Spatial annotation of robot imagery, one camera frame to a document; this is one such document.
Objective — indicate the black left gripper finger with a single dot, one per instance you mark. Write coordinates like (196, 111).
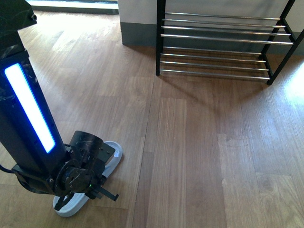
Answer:
(60, 202)
(100, 191)

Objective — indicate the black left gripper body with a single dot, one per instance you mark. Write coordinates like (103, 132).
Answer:
(88, 156)

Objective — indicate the black robot arm blue light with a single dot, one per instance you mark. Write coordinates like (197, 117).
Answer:
(27, 128)

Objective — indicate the black metal shoe rack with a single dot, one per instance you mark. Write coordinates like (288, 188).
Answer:
(224, 46)

